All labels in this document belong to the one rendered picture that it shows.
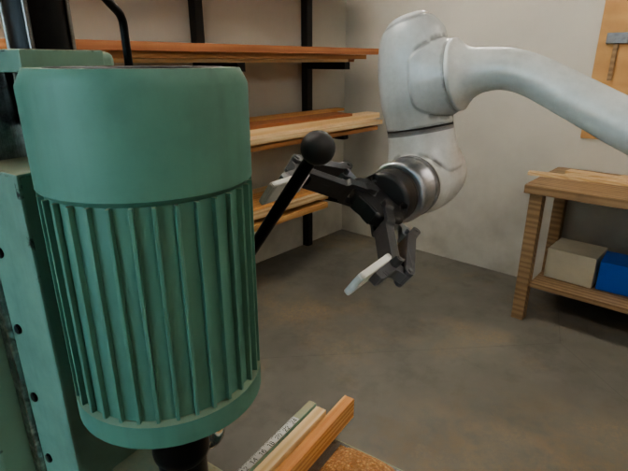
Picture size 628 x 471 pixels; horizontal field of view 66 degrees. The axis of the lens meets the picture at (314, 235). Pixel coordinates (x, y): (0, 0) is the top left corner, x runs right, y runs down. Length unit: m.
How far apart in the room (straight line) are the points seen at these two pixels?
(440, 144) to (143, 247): 0.49
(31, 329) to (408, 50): 0.58
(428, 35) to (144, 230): 0.51
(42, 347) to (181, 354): 0.18
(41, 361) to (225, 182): 0.29
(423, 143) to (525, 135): 2.94
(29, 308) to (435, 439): 1.94
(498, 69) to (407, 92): 0.12
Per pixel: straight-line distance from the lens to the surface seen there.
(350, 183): 0.61
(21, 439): 0.69
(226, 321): 0.42
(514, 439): 2.38
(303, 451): 0.82
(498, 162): 3.74
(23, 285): 0.54
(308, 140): 0.48
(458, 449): 2.26
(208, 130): 0.36
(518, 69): 0.71
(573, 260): 3.25
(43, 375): 0.58
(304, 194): 3.41
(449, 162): 0.75
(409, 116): 0.74
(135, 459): 0.66
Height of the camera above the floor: 1.51
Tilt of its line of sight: 20 degrees down
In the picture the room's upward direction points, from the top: straight up
